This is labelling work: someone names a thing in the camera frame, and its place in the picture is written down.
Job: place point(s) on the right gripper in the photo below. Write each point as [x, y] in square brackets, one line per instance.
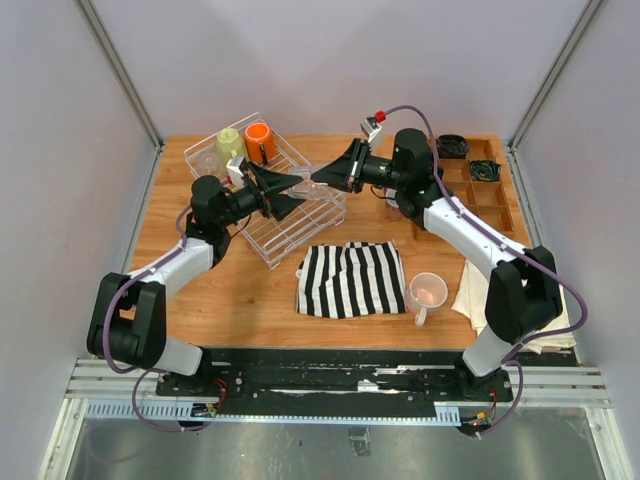
[344, 173]

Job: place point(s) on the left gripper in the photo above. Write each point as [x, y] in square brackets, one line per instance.
[268, 181]

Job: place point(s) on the clear glass front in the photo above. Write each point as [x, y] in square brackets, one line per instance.
[308, 189]

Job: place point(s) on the clear glass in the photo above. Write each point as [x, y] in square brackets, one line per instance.
[308, 189]
[208, 163]

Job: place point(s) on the orange mug black handle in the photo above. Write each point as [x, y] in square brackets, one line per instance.
[260, 143]

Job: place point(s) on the light green mug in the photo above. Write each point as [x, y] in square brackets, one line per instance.
[230, 144]

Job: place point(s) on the small pink mug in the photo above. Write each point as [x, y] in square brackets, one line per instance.
[391, 207]

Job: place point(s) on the large pink mug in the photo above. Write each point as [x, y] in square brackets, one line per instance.
[426, 293]

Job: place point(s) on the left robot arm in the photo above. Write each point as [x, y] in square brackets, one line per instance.
[129, 322]

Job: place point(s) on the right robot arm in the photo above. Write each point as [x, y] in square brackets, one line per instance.
[523, 294]

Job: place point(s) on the black white striped cloth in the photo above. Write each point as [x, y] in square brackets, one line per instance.
[357, 279]

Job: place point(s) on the black rolled sock top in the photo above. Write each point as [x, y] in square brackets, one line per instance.
[451, 146]

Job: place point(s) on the wooden compartment tray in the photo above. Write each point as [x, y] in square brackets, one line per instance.
[494, 202]

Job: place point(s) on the green patterned rolled sock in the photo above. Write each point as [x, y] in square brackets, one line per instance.
[485, 170]

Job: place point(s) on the cream folded cloth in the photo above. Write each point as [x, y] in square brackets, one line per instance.
[470, 301]

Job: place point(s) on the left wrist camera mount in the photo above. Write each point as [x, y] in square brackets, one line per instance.
[237, 167]

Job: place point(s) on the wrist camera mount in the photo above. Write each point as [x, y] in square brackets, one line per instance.
[237, 167]
[371, 130]

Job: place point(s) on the white wire dish rack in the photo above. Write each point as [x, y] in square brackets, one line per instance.
[298, 213]

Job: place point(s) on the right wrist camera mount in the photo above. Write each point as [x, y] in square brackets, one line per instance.
[371, 130]

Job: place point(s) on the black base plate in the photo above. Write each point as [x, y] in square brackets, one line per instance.
[336, 383]

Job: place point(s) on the aluminium frame rail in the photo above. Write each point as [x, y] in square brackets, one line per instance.
[559, 424]

